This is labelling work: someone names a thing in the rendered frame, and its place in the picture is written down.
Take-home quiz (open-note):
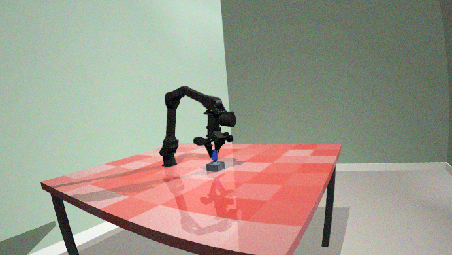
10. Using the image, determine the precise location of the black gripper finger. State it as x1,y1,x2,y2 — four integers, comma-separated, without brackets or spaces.
204,144,213,157
214,141,225,154

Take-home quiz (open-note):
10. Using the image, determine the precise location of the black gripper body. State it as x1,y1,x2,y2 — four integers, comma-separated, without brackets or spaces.
193,125,233,146

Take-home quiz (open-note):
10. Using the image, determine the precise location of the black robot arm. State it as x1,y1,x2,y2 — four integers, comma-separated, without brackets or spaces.
159,86,236,167

